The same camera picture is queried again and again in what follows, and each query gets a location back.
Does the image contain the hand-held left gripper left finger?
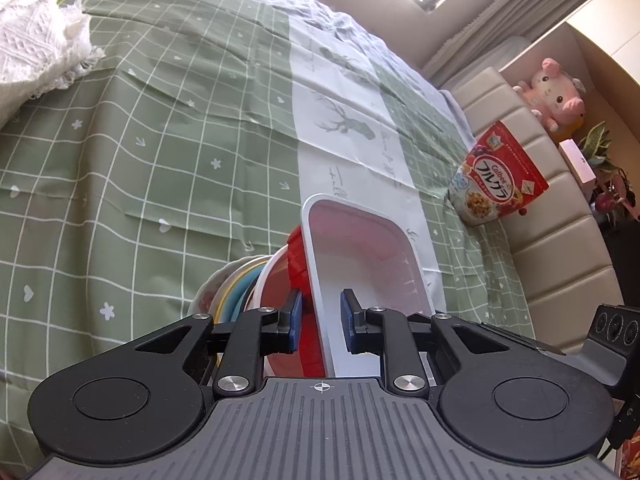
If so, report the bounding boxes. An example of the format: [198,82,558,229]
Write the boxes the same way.
[135,290,304,401]

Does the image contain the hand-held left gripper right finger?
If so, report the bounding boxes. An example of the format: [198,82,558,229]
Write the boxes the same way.
[340,288,506,401]

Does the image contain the white paper bowl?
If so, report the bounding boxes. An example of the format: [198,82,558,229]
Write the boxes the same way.
[245,247,311,377]

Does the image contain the blue ceramic bowl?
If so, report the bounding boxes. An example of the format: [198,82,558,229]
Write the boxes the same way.
[230,264,266,322]

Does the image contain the red rectangular plastic tray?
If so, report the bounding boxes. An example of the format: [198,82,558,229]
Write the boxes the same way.
[287,194,436,378]

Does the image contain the cream ceramic bowl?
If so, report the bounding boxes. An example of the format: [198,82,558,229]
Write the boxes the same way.
[212,259,252,324]

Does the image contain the cream padded headboard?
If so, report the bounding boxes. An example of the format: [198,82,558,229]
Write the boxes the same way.
[440,67,626,356]

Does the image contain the red artificial flowers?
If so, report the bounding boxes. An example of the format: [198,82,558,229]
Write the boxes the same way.
[592,167,640,222]

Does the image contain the small pink box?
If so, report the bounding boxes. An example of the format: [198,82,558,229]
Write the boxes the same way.
[558,139,597,196]

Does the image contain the red cereal bag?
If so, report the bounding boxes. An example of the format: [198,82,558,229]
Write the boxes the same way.
[447,120,550,226]

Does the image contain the green potted plant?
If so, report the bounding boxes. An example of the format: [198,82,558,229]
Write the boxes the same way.
[575,121,622,172]

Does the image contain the green checked bedsheet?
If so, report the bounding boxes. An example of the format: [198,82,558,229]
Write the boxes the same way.
[0,0,538,461]

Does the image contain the pink plush toy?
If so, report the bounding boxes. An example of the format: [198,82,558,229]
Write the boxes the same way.
[512,57,587,133]

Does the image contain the white lace cloth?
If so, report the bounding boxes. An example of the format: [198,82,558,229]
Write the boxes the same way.
[0,0,106,131]

